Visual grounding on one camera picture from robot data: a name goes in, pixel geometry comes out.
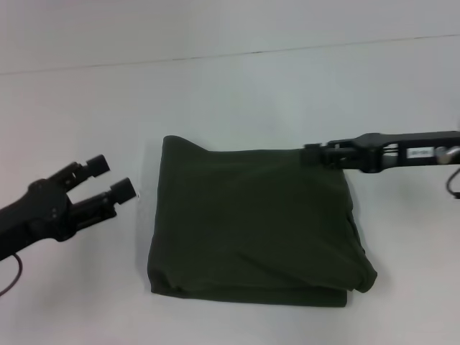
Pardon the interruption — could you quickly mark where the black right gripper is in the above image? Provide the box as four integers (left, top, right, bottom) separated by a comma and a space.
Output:
300, 131, 460, 174

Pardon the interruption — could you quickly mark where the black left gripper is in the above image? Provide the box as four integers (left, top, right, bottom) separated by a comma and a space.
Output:
0, 154, 137, 263

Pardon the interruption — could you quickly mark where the dark green FREE T-shirt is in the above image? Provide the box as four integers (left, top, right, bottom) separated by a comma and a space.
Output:
147, 134, 379, 309

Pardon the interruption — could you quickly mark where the dark left gripper cable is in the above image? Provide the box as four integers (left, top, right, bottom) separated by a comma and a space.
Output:
0, 253, 23, 296

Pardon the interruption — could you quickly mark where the grey right gripper cable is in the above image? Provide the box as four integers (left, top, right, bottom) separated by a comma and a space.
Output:
445, 165, 460, 199

